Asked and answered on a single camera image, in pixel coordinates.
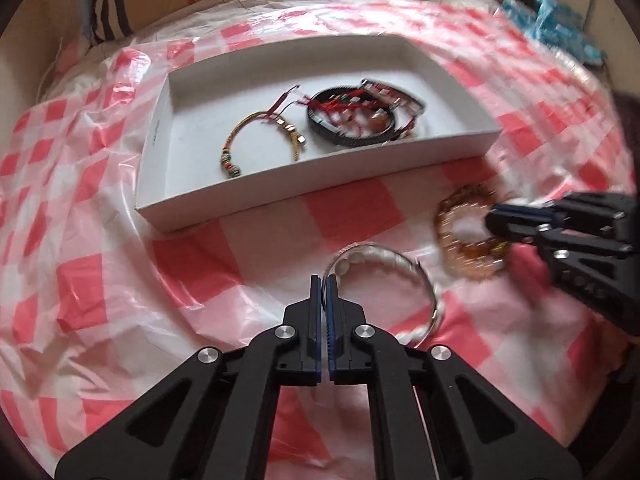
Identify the black braided leather bracelet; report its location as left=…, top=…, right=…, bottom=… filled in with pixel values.
left=306, top=86, right=398, bottom=148

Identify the silver bangle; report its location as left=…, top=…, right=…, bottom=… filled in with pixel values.
left=322, top=242, right=441, bottom=348

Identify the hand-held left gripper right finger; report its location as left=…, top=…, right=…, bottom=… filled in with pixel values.
left=322, top=276, right=583, bottom=480

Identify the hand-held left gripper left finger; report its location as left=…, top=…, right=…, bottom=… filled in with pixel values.
left=54, top=275, right=323, bottom=480

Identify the amber bead bracelet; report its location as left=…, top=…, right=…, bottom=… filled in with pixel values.
left=434, top=186, right=512, bottom=280

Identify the white cable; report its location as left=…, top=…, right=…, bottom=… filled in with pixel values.
left=39, top=37, right=68, bottom=100

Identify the white cardboard box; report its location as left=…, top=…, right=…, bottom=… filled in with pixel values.
left=135, top=34, right=503, bottom=233

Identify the gold beaded cord bracelet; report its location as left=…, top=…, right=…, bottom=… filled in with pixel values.
left=218, top=87, right=309, bottom=179

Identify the white bead bracelet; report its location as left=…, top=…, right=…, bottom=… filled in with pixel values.
left=332, top=250, right=447, bottom=347

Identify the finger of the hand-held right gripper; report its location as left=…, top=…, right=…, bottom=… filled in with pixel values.
left=534, top=229, right=640, bottom=333
left=486, top=192, right=635, bottom=243

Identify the blue plastic bag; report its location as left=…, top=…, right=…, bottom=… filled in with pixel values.
left=500, top=0, right=608, bottom=65

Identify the red braided cord bracelet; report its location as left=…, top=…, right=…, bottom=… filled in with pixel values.
left=300, top=87, right=403, bottom=137

